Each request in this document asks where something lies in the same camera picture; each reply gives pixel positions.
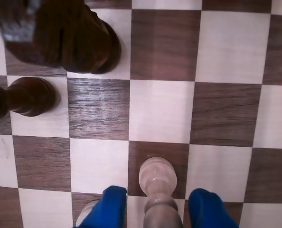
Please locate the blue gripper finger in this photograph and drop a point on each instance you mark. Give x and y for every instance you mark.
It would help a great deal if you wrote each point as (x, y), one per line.
(110, 209)
(207, 211)

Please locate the light wooden pawn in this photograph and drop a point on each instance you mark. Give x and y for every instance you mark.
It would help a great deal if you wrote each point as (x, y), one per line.
(157, 175)

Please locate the light wooden knight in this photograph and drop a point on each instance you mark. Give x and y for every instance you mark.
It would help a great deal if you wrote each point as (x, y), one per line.
(86, 211)

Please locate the wooden chessboard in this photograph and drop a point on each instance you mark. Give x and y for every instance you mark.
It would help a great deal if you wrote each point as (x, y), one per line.
(160, 107)

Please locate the dark wooden pawn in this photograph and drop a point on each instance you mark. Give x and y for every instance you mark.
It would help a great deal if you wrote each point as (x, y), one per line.
(29, 97)

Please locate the dark wooden knight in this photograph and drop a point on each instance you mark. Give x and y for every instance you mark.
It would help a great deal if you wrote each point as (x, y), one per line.
(79, 42)

